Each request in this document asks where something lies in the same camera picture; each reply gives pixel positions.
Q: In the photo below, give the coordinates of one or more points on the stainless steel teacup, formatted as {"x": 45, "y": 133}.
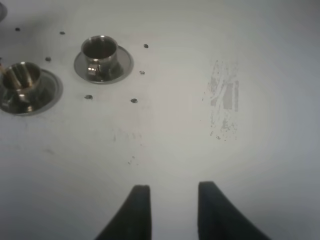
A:
{"x": 100, "y": 53}
{"x": 22, "y": 83}

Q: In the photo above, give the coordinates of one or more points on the far stainless steel saucer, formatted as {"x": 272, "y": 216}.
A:
{"x": 125, "y": 65}

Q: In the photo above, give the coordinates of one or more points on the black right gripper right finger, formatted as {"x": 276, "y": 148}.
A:
{"x": 219, "y": 219}

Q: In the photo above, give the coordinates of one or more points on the near stainless steel saucer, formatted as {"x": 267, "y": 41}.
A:
{"x": 52, "y": 92}

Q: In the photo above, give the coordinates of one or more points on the far stainless steel teacup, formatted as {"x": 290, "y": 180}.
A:
{"x": 100, "y": 53}

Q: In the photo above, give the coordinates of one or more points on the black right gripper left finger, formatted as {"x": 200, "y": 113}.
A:
{"x": 133, "y": 221}

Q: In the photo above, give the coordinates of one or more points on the near stainless steel teacup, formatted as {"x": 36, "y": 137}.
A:
{"x": 22, "y": 83}

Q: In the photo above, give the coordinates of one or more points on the stainless steel saucer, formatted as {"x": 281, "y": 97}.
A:
{"x": 52, "y": 92}
{"x": 125, "y": 65}

